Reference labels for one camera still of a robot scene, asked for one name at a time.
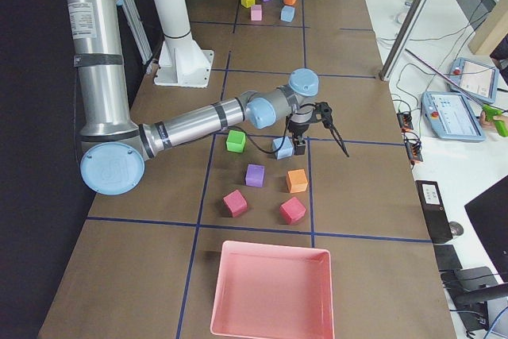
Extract green foam block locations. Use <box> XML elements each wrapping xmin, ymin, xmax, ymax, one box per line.
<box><xmin>226</xmin><ymin>130</ymin><xmax>247</xmax><ymax>153</ymax></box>

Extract teach pendant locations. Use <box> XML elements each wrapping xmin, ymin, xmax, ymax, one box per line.
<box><xmin>421</xmin><ymin>91</ymin><xmax>486</xmax><ymax>142</ymax></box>
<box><xmin>449</xmin><ymin>57</ymin><xmax>499</xmax><ymax>104</ymax></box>

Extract light blue block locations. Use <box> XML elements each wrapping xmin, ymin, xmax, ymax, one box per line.
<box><xmin>272</xmin><ymin>136</ymin><xmax>294</xmax><ymax>160</ymax></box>
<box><xmin>280</xmin><ymin>6</ymin><xmax>295</xmax><ymax>23</ymax></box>

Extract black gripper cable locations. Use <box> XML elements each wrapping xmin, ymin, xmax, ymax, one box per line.
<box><xmin>237</xmin><ymin>101</ymin><xmax>350</xmax><ymax>158</ymax></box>

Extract aluminium frame post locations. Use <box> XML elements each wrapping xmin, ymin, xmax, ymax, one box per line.
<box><xmin>379</xmin><ymin>0</ymin><xmax>428</xmax><ymax>81</ymax></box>

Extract far teach pendant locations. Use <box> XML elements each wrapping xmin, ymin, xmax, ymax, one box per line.
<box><xmin>449</xmin><ymin>57</ymin><xmax>499</xmax><ymax>104</ymax></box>

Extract near teach pendant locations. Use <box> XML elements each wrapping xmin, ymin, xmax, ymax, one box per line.
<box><xmin>421</xmin><ymin>91</ymin><xmax>486</xmax><ymax>142</ymax></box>

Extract orange connector block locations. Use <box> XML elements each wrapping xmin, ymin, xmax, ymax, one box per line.
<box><xmin>397</xmin><ymin>111</ymin><xmax>414</xmax><ymax>132</ymax></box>
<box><xmin>404</xmin><ymin>139</ymin><xmax>423</xmax><ymax>164</ymax></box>

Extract black box device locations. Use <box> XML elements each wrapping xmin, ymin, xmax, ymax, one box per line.
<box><xmin>415</xmin><ymin>180</ymin><xmax>452</xmax><ymax>244</ymax></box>

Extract black monitor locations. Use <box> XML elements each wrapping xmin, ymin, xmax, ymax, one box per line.
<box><xmin>465</xmin><ymin>180</ymin><xmax>508</xmax><ymax>282</ymax></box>

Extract right purple foam block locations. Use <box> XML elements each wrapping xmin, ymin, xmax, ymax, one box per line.
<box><xmin>245</xmin><ymin>164</ymin><xmax>265</xmax><ymax>187</ymax></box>

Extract pink plastic tray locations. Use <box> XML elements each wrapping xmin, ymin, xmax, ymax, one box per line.
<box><xmin>210</xmin><ymin>241</ymin><xmax>335</xmax><ymax>338</ymax></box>

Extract right orange foam block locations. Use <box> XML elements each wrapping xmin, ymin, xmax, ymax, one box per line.
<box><xmin>286</xmin><ymin>169</ymin><xmax>309</xmax><ymax>193</ymax></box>

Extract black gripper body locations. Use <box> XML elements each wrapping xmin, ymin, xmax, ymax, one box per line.
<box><xmin>288</xmin><ymin>111</ymin><xmax>313</xmax><ymax>139</ymax></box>

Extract white pedestal column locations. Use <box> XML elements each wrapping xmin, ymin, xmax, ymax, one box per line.
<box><xmin>154</xmin><ymin>0</ymin><xmax>214</xmax><ymax>88</ymax></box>

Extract green handled grabber tool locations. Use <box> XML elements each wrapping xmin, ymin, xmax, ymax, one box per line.
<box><xmin>405</xmin><ymin>48</ymin><xmax>507</xmax><ymax>137</ymax></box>

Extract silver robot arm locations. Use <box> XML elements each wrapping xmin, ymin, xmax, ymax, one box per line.
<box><xmin>67</xmin><ymin>0</ymin><xmax>319</xmax><ymax>195</ymax></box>

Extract pink foam block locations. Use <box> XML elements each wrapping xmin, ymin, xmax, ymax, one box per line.
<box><xmin>250</xmin><ymin>5</ymin><xmax>263</xmax><ymax>21</ymax></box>

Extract dark red foam block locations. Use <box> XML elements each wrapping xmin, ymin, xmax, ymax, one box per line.
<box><xmin>222</xmin><ymin>190</ymin><xmax>248</xmax><ymax>218</ymax></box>

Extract upper orange connector block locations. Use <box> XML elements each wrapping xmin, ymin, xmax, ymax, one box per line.
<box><xmin>397</xmin><ymin>111</ymin><xmax>414</xmax><ymax>132</ymax></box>

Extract lower orange connector block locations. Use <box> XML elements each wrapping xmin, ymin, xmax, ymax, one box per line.
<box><xmin>404</xmin><ymin>139</ymin><xmax>423</xmax><ymax>164</ymax></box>

